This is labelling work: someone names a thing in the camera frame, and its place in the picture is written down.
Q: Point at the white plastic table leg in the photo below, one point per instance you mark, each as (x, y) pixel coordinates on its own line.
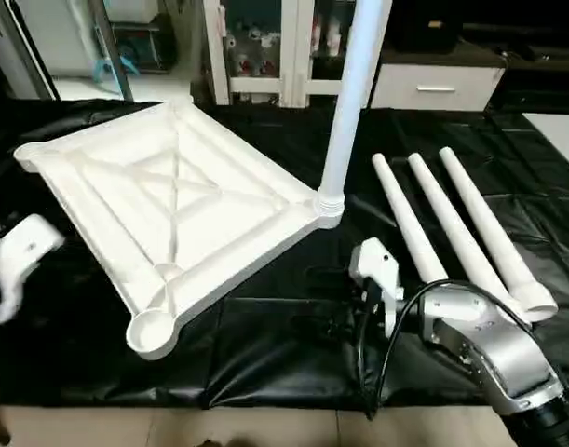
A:
(410, 223)
(452, 228)
(494, 237)
(354, 102)

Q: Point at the white plastic table top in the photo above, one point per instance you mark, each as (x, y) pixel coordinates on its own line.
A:
(182, 214)

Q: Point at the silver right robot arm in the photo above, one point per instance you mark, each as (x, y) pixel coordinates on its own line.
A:
(498, 349)

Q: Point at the black table mat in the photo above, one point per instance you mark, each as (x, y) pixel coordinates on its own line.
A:
(265, 363)

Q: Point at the white drawer unit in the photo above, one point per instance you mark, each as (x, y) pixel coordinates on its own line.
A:
(438, 86)

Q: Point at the white glass door cabinet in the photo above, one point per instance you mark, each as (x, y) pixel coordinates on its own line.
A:
(265, 47)

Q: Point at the white flat board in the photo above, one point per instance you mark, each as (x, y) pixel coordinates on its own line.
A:
(556, 140)

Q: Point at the dark TV stand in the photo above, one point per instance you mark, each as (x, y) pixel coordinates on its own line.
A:
(535, 79)

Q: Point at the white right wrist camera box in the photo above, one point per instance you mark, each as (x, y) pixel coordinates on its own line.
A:
(375, 270)

